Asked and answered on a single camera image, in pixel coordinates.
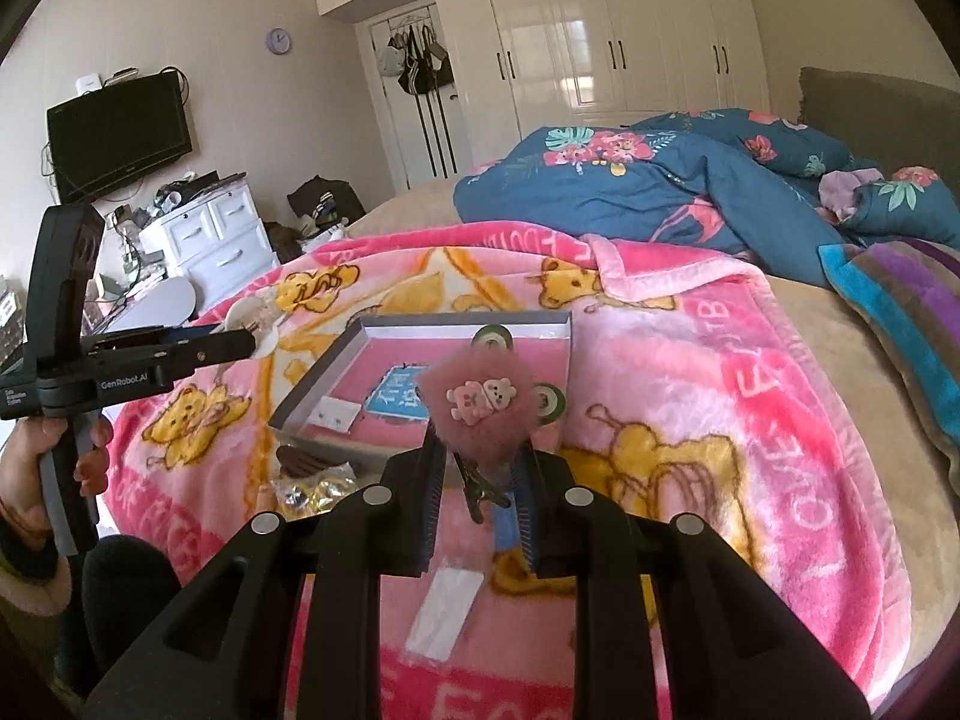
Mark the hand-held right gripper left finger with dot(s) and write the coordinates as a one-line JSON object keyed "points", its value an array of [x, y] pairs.
{"points": [[433, 510]]}

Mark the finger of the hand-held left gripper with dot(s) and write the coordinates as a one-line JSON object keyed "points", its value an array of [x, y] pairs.
{"points": [[187, 331], [214, 351]]}

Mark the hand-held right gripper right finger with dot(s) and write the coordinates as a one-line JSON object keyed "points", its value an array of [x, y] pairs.
{"points": [[523, 521]]}

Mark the cream hair claw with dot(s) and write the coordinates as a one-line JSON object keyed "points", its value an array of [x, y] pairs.
{"points": [[251, 315]]}

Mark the fluffy pink hair clip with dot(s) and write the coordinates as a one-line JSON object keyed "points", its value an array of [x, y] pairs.
{"points": [[480, 420]]}

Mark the grey shallow box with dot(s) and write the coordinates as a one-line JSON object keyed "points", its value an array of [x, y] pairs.
{"points": [[345, 382]]}

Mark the person's left forearm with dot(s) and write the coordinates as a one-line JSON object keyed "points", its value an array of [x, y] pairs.
{"points": [[26, 555]]}

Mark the gold shiny jewelry packet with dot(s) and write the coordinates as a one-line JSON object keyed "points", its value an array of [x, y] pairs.
{"points": [[315, 495]]}

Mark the person's left hand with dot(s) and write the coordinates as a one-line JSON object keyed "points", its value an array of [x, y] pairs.
{"points": [[22, 472]]}

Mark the white round table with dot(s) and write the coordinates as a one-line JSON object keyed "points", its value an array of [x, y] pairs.
{"points": [[161, 304]]}

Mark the white dresser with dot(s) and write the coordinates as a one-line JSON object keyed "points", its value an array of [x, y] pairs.
{"points": [[217, 240]]}

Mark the white plastic packet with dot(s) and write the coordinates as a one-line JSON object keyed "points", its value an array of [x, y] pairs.
{"points": [[444, 611]]}

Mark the blue printed card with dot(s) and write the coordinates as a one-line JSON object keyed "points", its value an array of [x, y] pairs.
{"points": [[394, 397]]}

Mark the green round hair accessory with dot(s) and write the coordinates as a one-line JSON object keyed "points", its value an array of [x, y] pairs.
{"points": [[491, 336], [553, 403]]}

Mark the white earring card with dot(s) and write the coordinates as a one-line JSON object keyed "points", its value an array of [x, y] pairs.
{"points": [[337, 412]]}

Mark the black television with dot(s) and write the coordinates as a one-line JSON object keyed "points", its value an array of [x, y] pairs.
{"points": [[116, 135]]}

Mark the pink bear print blanket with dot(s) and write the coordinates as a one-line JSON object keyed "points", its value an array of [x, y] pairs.
{"points": [[675, 420]]}

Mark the white router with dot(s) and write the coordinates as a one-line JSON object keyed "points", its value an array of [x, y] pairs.
{"points": [[88, 84]]}

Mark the white door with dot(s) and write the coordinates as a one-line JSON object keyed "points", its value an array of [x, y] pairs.
{"points": [[420, 142]]}

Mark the beige bed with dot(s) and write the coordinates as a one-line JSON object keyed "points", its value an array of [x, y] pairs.
{"points": [[832, 390]]}

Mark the grey hanging bag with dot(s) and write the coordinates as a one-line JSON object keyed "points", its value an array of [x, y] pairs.
{"points": [[388, 58]]}

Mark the black hanging bag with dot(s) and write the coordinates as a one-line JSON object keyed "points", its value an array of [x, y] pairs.
{"points": [[427, 71]]}

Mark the blue floral quilt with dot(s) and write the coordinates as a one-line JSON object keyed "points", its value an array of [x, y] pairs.
{"points": [[645, 187]]}

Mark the striped pillow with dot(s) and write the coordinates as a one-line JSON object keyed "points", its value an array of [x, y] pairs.
{"points": [[900, 315]]}

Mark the lilac cloth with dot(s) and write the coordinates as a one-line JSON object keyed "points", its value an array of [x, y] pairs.
{"points": [[847, 191]]}

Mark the white glossy wardrobe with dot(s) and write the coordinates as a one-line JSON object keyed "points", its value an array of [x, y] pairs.
{"points": [[600, 22]]}

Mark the grey headboard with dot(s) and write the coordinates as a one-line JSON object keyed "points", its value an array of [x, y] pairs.
{"points": [[877, 105]]}

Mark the purple wall clock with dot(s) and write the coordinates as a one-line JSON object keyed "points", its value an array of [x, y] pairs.
{"points": [[278, 40]]}

